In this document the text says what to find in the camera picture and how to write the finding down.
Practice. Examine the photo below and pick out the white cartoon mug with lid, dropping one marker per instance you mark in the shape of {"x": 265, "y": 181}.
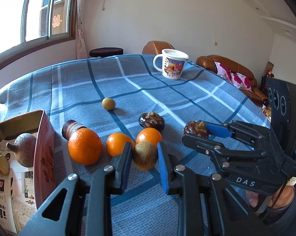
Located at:
{"x": 172, "y": 65}

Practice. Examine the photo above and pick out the black round stool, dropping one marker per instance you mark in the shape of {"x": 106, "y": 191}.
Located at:
{"x": 104, "y": 52}

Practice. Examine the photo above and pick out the pink floral pillow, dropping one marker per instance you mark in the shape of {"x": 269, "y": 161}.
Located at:
{"x": 236, "y": 79}

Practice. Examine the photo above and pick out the pink metal tin box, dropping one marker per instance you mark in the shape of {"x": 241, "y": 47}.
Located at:
{"x": 24, "y": 189}

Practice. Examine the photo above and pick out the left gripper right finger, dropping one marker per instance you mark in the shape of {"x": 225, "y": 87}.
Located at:
{"x": 208, "y": 205}

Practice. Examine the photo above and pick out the person's right hand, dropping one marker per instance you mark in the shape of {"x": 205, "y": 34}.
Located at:
{"x": 279, "y": 200}

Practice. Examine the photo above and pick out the blue plaid tablecloth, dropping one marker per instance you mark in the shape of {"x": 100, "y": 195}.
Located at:
{"x": 75, "y": 90}

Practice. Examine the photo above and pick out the brown leather sofa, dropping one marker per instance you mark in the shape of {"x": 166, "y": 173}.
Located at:
{"x": 208, "y": 62}

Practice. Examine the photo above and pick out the cut sugarcane piece in tin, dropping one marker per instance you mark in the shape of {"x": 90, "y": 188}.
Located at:
{"x": 4, "y": 166}

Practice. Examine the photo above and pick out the brown round fruit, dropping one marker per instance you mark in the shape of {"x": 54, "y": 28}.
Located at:
{"x": 144, "y": 155}

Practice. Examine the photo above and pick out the pink curtain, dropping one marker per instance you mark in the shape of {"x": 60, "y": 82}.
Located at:
{"x": 81, "y": 52}

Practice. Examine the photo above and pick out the large orange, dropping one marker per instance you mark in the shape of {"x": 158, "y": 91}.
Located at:
{"x": 85, "y": 146}

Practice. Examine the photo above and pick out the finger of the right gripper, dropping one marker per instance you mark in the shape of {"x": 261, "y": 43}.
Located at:
{"x": 240, "y": 131}
{"x": 219, "y": 154}

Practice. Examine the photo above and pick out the small green-brown fruit far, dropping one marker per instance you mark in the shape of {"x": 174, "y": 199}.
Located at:
{"x": 108, "y": 104}

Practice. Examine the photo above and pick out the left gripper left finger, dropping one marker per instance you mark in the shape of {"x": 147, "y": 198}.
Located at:
{"x": 77, "y": 196}

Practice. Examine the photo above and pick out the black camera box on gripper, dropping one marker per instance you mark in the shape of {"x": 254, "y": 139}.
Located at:
{"x": 282, "y": 99}

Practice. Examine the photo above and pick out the window with brown frame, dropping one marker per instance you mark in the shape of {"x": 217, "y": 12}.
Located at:
{"x": 30, "y": 25}

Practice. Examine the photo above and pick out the small orange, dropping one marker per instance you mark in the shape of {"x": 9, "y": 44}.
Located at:
{"x": 149, "y": 135}
{"x": 115, "y": 143}

